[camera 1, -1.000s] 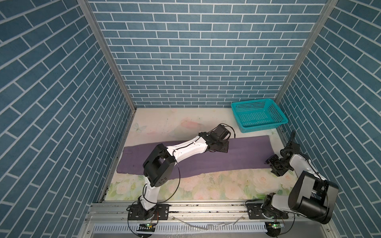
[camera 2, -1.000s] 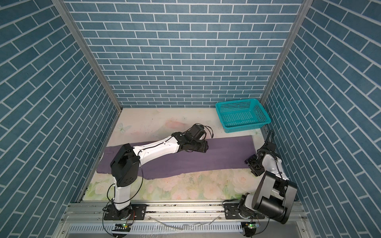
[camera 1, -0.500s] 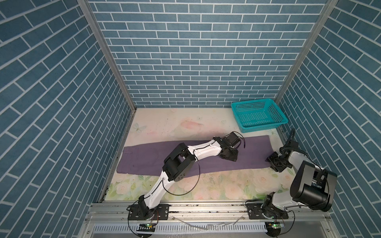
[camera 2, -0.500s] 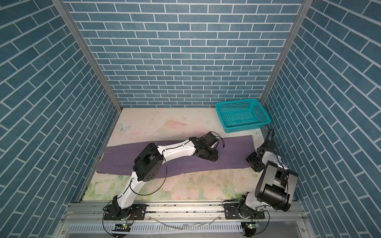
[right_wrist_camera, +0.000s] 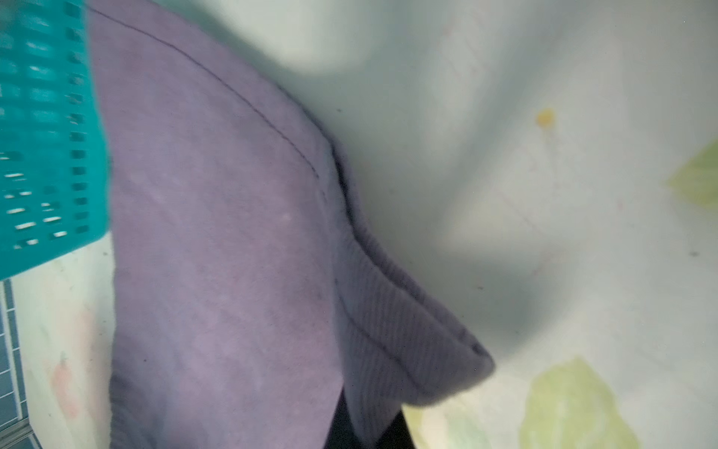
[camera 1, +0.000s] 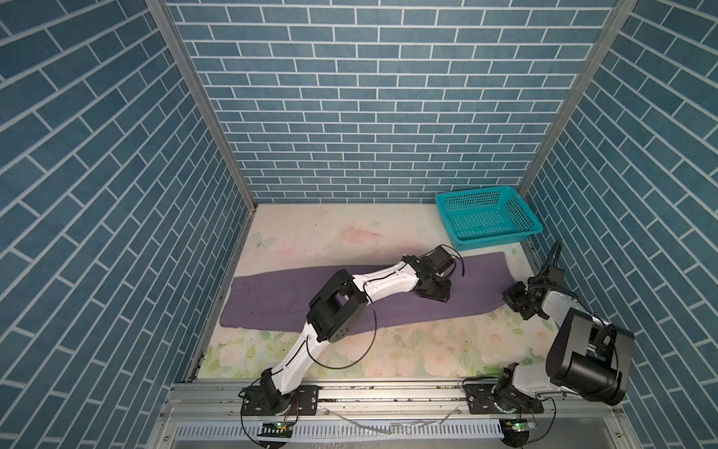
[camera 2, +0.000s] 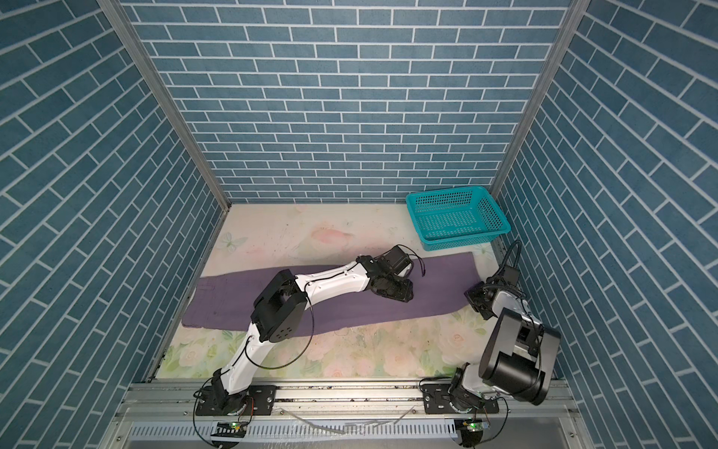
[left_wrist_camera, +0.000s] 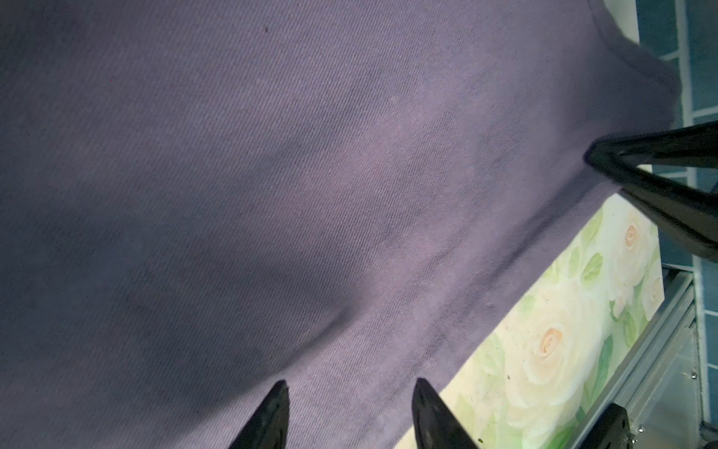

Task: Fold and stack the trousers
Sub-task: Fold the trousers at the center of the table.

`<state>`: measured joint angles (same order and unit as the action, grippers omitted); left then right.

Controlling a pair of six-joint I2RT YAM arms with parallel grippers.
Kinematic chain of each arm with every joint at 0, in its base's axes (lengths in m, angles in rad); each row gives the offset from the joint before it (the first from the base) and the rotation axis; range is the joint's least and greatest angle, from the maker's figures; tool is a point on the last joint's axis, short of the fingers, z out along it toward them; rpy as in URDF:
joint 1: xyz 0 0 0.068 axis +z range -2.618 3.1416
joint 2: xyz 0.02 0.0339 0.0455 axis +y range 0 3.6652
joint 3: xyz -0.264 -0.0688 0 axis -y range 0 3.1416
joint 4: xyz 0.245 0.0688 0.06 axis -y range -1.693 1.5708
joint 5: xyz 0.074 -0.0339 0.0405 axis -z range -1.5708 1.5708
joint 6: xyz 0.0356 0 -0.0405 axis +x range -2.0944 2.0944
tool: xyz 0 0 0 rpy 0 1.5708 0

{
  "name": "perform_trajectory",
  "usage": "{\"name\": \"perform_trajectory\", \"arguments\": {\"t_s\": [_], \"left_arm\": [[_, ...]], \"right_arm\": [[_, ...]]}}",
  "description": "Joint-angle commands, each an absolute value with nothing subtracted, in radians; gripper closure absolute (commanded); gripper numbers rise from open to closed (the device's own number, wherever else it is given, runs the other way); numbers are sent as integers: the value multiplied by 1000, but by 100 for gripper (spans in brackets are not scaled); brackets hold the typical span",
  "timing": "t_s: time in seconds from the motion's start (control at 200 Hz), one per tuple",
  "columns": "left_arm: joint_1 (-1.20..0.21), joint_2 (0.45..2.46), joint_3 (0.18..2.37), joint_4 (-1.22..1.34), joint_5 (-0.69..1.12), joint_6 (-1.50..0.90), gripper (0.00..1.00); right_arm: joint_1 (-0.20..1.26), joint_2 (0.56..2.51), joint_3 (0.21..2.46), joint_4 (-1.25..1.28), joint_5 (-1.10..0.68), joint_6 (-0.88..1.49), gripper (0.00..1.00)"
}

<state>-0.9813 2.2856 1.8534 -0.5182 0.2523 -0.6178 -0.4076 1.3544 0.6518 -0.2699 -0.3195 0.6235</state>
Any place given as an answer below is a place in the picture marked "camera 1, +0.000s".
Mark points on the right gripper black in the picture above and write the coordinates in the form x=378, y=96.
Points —
x=510, y=294

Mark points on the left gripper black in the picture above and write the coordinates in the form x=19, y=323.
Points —
x=444, y=293

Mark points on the teal plastic basket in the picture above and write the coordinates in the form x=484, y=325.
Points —
x=486, y=217

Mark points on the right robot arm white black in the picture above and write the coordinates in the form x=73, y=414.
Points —
x=589, y=357

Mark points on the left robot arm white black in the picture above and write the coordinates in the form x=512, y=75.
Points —
x=339, y=305

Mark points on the right circuit board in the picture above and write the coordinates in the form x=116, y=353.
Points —
x=516, y=428

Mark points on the circuit board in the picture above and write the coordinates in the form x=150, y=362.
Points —
x=516, y=428
x=275, y=430

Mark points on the white vent grille strip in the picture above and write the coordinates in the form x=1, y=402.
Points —
x=340, y=431

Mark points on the left circuit board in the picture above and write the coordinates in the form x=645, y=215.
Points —
x=275, y=430

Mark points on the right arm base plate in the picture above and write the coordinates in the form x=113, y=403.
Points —
x=493, y=398

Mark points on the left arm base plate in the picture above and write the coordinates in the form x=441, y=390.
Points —
x=257, y=402

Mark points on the aluminium front rail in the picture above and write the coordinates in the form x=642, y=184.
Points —
x=420, y=399

